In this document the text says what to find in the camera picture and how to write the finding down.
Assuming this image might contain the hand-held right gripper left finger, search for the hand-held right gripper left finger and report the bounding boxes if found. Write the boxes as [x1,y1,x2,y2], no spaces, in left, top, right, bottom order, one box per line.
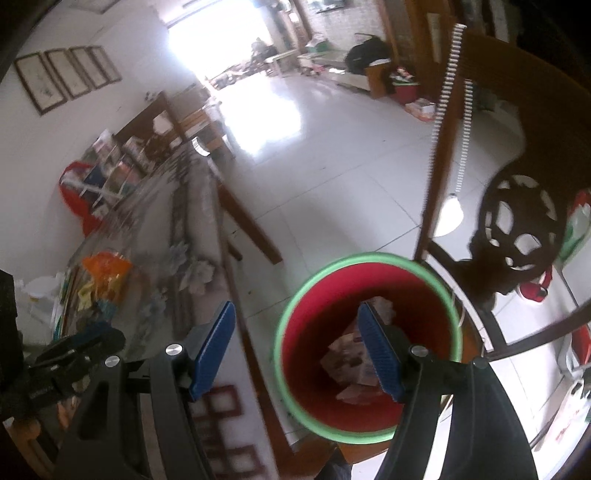
[55,300,237,480]

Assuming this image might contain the framed wall picture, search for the framed wall picture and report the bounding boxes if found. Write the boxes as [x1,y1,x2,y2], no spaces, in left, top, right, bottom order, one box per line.
[14,52,66,116]
[45,47,92,100]
[88,45,122,84]
[68,46,109,90]

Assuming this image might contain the red bag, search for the red bag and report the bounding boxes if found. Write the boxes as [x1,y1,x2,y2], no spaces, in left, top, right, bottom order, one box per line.
[59,161,107,236]

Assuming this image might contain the white plastic bag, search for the white plastic bag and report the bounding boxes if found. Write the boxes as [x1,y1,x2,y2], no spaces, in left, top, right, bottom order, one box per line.
[531,323,591,453]

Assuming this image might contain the blue white wrapper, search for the blue white wrapper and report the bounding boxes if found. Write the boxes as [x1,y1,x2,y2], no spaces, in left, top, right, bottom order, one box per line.
[95,298,123,324]

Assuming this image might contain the carved wooden chair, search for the carved wooden chair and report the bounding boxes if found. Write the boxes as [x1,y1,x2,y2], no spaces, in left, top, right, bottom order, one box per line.
[413,32,591,365]

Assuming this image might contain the white book rack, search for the white book rack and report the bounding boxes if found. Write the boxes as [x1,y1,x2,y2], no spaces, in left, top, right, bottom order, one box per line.
[65,129,158,217]

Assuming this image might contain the orange snack bag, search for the orange snack bag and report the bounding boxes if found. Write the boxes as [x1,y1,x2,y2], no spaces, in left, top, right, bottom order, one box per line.
[82,251,134,301]

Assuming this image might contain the red bin with green rim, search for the red bin with green rim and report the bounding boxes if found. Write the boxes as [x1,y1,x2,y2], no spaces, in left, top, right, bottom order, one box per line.
[273,252,464,445]

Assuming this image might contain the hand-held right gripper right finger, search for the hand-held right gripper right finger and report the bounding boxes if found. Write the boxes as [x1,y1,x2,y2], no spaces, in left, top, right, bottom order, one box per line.
[358,302,539,480]

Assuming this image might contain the black bag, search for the black bag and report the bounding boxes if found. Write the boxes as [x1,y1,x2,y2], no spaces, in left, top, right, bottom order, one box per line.
[345,37,393,75]

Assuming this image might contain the television cabinet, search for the television cabinet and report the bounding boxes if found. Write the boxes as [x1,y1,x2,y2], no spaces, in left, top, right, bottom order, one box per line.
[298,46,393,97]

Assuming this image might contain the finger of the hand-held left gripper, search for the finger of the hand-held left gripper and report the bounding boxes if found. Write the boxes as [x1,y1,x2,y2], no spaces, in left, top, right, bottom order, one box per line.
[34,322,126,376]

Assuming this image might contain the small cardboard box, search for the small cardboard box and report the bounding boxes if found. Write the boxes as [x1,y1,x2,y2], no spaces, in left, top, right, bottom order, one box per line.
[405,98,437,121]

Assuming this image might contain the green white plastic bottle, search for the green white plastic bottle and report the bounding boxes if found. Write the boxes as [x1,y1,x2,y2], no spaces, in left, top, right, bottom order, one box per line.
[556,189,591,264]

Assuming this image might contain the small red bucket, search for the small red bucket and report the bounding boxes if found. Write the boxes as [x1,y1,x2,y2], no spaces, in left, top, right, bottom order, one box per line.
[392,69,422,104]

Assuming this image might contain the paper wrappers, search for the paper wrappers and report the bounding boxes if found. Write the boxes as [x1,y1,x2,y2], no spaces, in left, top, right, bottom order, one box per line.
[321,295,398,402]

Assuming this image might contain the stack of books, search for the stack of books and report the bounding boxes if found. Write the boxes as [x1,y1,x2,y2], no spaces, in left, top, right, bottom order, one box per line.
[53,268,93,342]

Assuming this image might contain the white bench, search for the white bench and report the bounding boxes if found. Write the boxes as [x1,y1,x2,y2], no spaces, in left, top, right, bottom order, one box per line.
[264,50,301,77]

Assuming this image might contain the white spring cord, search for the white spring cord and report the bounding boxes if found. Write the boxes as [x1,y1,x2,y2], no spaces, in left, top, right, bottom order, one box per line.
[422,24,476,234]

